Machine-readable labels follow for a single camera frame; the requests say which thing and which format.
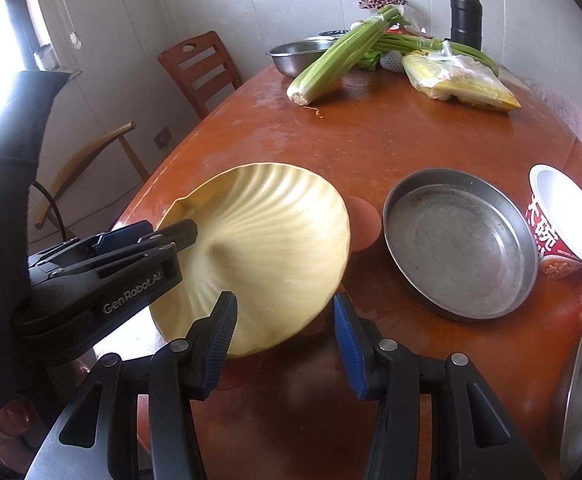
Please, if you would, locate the stainless steel basin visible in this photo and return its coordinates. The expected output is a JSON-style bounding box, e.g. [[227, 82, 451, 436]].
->
[[266, 37, 346, 79]]

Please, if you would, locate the flower bouquet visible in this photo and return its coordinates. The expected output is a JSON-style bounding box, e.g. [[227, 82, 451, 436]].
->
[[358, 0, 410, 14]]

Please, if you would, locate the person's left hand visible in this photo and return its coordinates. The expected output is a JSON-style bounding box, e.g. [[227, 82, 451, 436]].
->
[[0, 401, 52, 461]]

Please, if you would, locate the yellow shell-shaped plate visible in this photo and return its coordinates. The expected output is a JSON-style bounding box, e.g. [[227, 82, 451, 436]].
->
[[149, 162, 352, 359]]

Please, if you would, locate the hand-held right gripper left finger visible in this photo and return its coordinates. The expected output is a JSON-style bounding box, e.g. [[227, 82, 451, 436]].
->
[[23, 291, 238, 480]]

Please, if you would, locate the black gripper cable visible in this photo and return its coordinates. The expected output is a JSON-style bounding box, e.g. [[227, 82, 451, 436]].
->
[[31, 180, 69, 241]]

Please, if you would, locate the red and white paper bowl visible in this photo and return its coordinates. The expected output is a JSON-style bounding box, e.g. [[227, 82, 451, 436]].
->
[[525, 164, 582, 281]]

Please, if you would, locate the brown wooden chair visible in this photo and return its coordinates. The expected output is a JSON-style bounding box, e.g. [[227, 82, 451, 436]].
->
[[158, 31, 244, 121]]

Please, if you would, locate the thick celery bunch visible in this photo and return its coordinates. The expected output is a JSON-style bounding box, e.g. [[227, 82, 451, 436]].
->
[[286, 4, 408, 107]]

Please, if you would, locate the red snack packet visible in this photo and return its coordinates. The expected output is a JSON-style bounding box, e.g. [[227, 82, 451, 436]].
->
[[386, 27, 438, 42]]

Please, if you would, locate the bag of yellow noodles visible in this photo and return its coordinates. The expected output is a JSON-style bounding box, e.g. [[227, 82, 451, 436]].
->
[[402, 40, 522, 113]]

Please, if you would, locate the black thermos bottle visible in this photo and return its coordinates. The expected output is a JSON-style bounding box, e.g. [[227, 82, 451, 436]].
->
[[450, 0, 483, 52]]

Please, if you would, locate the thin celery bunch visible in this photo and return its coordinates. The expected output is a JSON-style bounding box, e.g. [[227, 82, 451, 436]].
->
[[358, 32, 500, 77]]

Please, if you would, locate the white pull cord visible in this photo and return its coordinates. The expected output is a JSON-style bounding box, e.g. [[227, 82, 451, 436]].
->
[[52, 0, 82, 51]]

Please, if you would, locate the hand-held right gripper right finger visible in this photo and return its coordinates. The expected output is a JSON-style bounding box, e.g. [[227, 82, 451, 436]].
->
[[333, 293, 552, 480]]

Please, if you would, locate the clear plastic bag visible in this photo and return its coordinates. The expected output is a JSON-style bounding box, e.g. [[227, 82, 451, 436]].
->
[[496, 65, 532, 92]]

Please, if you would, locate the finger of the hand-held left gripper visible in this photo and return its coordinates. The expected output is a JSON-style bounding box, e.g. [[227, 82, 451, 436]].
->
[[48, 219, 199, 282], [28, 220, 152, 273]]

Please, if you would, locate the round metal pan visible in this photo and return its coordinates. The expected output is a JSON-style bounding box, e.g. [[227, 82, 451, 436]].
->
[[382, 168, 540, 322]]

